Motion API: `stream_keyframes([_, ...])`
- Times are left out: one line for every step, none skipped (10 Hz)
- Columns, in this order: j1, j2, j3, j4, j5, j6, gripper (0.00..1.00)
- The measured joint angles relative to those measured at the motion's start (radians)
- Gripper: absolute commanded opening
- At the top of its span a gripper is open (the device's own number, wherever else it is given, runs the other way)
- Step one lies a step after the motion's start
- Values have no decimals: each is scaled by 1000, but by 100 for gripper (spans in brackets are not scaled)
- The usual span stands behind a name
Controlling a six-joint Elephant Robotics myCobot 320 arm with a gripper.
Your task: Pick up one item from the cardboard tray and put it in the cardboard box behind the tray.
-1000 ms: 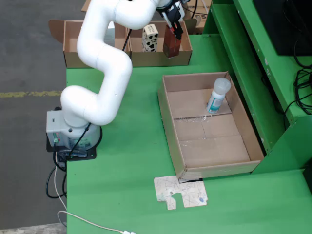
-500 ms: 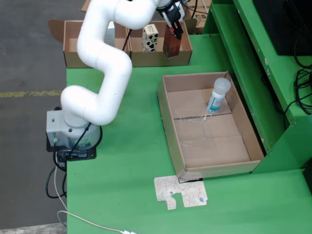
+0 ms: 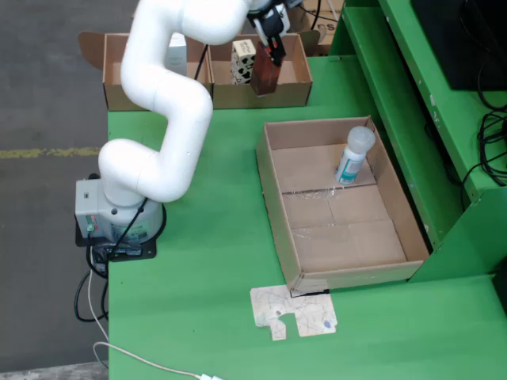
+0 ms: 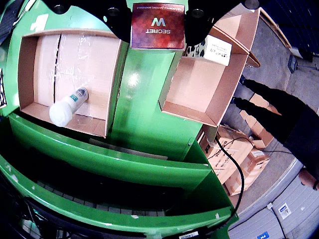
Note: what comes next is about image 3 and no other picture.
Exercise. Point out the printed brown cardboard box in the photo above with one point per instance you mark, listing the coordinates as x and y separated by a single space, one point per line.
325 27

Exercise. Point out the white bottle with teal label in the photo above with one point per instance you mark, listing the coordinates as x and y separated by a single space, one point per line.
350 164

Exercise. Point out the green metal shelf unit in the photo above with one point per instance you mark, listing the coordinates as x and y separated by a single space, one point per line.
396 138

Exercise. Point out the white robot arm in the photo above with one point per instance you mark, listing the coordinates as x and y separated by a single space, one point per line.
166 118

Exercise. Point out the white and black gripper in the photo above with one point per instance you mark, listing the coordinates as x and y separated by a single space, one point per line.
273 21

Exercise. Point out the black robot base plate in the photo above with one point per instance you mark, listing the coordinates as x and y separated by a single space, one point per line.
146 253

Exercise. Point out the scribbled flat cardboard piece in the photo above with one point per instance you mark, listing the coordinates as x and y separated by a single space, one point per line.
301 312

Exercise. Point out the shallow cardboard tray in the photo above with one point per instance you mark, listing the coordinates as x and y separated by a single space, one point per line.
344 245

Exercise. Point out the white carton box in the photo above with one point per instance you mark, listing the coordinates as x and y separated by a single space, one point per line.
177 55

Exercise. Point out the red carton box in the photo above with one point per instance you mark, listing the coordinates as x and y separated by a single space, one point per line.
264 77

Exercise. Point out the black monitor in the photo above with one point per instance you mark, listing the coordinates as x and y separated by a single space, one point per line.
455 35

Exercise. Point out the cow print carton box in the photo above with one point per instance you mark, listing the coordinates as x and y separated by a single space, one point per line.
242 65

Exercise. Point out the open brown cardboard box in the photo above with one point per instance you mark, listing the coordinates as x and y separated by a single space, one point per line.
115 59
293 95

